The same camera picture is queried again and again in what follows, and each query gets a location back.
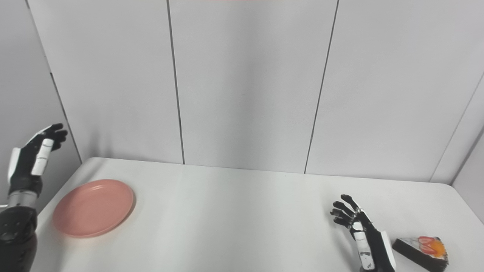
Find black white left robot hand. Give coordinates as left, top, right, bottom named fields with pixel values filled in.
left=8, top=123, right=68, bottom=197

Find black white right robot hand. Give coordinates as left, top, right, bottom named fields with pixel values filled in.
left=330, top=194, right=397, bottom=272

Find pink round plate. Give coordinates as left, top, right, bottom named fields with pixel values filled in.
left=52, top=179, right=135, bottom=238

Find chocolate cake slice with fruit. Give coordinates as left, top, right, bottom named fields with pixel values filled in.
left=392, top=236, right=449, bottom=272

